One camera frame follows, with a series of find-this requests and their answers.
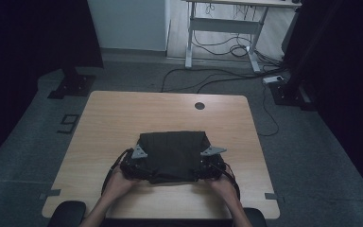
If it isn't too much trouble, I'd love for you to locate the right hand-held gripper black cable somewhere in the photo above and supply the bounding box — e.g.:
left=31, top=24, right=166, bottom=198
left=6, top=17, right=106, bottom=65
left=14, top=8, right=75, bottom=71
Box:
left=215, top=162, right=241, bottom=201

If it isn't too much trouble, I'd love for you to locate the white desk frame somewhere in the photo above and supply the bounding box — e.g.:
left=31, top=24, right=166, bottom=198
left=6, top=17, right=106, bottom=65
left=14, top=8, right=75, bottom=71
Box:
left=182, top=0, right=303, bottom=74

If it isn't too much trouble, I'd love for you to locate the hand-held gripper black cable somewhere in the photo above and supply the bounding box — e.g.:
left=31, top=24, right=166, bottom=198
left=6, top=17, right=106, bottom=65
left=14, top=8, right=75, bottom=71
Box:
left=215, top=162, right=241, bottom=201
left=100, top=148, right=134, bottom=197

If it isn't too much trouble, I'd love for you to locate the person's right hand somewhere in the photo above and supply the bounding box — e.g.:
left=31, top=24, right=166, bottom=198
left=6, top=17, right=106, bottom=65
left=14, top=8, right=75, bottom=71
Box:
left=205, top=174, right=239, bottom=206

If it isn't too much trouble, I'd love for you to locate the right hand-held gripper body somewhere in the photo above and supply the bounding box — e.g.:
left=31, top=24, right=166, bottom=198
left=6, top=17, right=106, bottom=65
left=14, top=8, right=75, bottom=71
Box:
left=198, top=146, right=228, bottom=182

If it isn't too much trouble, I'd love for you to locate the black stand base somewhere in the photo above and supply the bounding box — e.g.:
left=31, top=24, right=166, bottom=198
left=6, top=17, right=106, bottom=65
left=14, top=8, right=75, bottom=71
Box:
left=268, top=79, right=318, bottom=112
left=46, top=66, right=97, bottom=100

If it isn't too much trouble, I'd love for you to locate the black garment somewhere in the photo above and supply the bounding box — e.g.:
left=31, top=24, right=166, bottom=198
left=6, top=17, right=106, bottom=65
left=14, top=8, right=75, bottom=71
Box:
left=137, top=130, right=216, bottom=185

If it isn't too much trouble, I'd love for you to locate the black chair armrest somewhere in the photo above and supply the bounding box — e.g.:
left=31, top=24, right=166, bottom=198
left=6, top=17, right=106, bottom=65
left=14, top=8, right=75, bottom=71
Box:
left=46, top=201, right=87, bottom=227
left=243, top=207, right=268, bottom=227

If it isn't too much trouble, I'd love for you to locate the black tape floor mark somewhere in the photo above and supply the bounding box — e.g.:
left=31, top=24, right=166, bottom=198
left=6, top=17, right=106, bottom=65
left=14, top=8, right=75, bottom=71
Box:
left=56, top=113, right=80, bottom=135

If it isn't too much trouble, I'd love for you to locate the person's left hand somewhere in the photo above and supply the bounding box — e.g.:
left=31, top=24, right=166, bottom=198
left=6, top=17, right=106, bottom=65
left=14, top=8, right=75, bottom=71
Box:
left=105, top=171, right=140, bottom=206

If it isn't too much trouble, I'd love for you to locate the long black floor cable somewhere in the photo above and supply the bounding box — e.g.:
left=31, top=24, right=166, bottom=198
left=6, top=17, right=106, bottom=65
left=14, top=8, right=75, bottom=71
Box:
left=160, top=67, right=285, bottom=95

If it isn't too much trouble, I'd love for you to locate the person's dark clothing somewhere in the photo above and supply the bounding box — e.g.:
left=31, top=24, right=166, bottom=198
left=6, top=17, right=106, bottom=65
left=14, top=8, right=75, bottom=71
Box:
left=101, top=217, right=234, bottom=227

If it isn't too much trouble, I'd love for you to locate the white power strip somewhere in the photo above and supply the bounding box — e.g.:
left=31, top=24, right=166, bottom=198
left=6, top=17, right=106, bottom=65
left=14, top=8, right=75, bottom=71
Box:
left=262, top=75, right=285, bottom=85

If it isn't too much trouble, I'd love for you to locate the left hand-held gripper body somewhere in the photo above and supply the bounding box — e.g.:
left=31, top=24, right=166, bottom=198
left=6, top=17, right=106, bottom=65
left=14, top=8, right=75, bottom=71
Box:
left=119, top=144, right=153, bottom=183

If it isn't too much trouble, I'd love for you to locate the dark curtain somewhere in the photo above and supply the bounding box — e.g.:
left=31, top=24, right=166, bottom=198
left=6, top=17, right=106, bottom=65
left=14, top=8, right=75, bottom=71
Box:
left=0, top=0, right=104, bottom=171
left=282, top=0, right=363, bottom=202

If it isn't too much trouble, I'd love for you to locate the tangle of black cables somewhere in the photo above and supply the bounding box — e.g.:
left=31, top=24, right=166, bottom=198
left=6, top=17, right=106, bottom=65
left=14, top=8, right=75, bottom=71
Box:
left=191, top=29, right=282, bottom=68

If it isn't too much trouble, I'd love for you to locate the thin black floor cable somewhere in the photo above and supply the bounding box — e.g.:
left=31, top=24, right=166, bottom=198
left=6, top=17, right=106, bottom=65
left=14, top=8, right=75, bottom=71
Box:
left=257, top=84, right=280, bottom=137

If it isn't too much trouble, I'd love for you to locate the grey tape strip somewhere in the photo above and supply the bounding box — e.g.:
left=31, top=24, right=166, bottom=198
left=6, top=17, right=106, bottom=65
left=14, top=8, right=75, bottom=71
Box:
left=264, top=192, right=285, bottom=203
left=39, top=188, right=61, bottom=201

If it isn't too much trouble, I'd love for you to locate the left hand-held gripper black cable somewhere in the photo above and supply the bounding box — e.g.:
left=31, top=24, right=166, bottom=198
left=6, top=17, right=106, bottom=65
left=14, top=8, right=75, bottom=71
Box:
left=100, top=148, right=134, bottom=197

